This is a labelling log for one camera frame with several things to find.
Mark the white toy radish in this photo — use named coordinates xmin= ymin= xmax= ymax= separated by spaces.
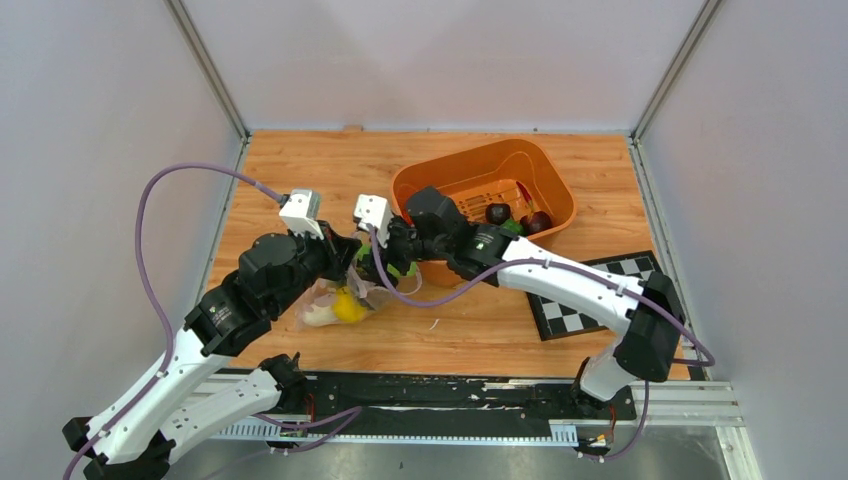
xmin=300 ymin=303 xmax=340 ymax=327

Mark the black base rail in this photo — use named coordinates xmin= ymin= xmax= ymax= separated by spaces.
xmin=271 ymin=371 xmax=637 ymax=438

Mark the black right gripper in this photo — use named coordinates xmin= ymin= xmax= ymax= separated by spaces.
xmin=360 ymin=214 xmax=451 ymax=289

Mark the black white checkerboard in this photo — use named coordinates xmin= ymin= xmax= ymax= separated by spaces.
xmin=526 ymin=250 xmax=670 ymax=343

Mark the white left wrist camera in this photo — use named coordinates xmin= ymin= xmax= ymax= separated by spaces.
xmin=279 ymin=188 xmax=324 ymax=240

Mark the yellow toy lemon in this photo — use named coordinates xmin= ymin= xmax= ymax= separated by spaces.
xmin=332 ymin=287 xmax=369 ymax=324

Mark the dark round toy plum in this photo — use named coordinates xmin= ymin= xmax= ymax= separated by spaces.
xmin=484 ymin=203 xmax=512 ymax=225

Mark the green toy cucumber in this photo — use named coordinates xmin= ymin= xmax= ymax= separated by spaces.
xmin=354 ymin=245 xmax=419 ymax=281

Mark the clear zip top bag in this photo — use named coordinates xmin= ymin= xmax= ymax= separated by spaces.
xmin=295 ymin=234 xmax=395 ymax=328

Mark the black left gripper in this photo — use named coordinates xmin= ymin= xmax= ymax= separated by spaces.
xmin=270 ymin=218 xmax=364 ymax=316

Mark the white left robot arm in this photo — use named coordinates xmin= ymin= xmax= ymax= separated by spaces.
xmin=62 ymin=221 xmax=362 ymax=479

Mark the green toy pepper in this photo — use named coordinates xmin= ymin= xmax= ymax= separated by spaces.
xmin=501 ymin=218 xmax=525 ymax=236

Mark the orange plastic basin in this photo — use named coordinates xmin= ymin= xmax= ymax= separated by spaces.
xmin=390 ymin=139 xmax=577 ymax=249

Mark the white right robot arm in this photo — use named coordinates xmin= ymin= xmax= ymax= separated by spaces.
xmin=374 ymin=187 xmax=683 ymax=418

